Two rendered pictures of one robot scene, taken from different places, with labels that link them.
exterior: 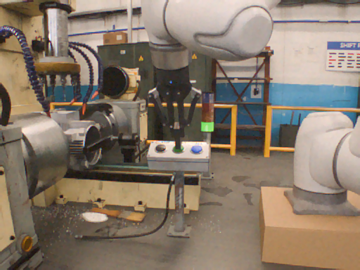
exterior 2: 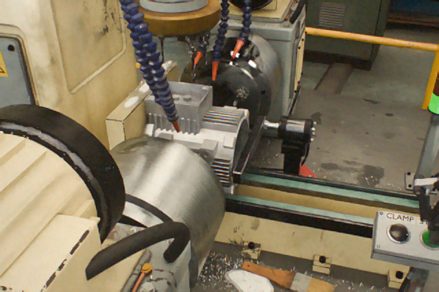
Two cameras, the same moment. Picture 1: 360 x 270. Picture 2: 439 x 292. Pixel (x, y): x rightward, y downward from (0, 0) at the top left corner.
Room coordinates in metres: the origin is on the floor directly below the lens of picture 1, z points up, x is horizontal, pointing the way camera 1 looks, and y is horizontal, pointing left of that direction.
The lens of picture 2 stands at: (0.10, 0.24, 1.60)
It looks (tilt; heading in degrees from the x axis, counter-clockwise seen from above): 33 degrees down; 9
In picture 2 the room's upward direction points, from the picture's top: straight up
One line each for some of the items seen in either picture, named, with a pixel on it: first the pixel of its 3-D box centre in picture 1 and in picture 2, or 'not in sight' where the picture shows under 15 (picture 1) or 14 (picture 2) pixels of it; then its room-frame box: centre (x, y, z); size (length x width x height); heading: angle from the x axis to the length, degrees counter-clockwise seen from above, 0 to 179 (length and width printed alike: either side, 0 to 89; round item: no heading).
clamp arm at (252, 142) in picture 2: (100, 143); (251, 147); (1.01, 0.32, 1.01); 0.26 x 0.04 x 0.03; 173
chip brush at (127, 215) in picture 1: (117, 214); (287, 279); (0.83, 0.22, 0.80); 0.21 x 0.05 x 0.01; 75
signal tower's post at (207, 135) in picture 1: (207, 135); (438, 117); (1.23, -0.13, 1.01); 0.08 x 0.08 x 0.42; 83
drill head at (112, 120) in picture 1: (103, 126); (234, 77); (1.33, 0.40, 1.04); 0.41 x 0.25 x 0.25; 173
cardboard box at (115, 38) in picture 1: (117, 40); not in sight; (4.57, 1.08, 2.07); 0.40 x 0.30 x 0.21; 67
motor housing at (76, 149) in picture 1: (70, 144); (198, 145); (1.00, 0.44, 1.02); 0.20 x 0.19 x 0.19; 83
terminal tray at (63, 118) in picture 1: (60, 121); (180, 107); (1.00, 0.48, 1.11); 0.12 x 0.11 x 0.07; 83
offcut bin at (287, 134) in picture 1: (293, 131); not in sight; (5.03, -2.29, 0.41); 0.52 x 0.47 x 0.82; 75
